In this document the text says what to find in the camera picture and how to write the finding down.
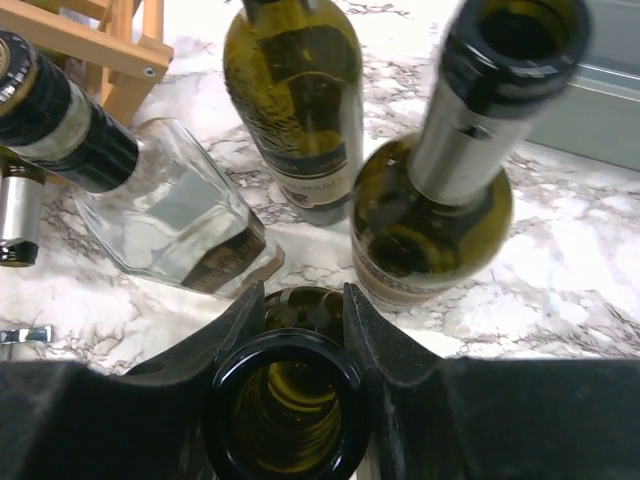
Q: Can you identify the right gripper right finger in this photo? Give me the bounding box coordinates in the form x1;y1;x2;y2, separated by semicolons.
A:
343;284;639;479

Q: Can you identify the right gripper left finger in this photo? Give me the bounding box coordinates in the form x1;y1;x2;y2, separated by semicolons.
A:
1;283;264;479

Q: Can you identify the green bottle silver neck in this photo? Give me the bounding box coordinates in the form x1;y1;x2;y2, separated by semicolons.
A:
202;286;371;479

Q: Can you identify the green bottle beige label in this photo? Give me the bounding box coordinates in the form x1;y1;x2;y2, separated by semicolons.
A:
351;1;591;305

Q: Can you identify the green bottle brown label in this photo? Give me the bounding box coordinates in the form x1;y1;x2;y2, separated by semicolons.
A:
1;160;47;268

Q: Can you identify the clear square liquor bottle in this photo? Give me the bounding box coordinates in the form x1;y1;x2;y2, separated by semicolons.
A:
1;31;284;298

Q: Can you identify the wooden wine rack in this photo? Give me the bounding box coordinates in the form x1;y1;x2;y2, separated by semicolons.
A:
1;0;174;125

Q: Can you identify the tall green wine bottle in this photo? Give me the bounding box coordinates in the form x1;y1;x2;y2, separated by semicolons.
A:
223;1;363;226

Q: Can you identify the chrome tap fitting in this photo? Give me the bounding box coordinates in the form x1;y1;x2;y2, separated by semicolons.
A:
0;325;53;345

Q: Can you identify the translucent plastic toolbox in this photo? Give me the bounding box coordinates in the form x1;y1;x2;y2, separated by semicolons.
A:
528;53;639;171

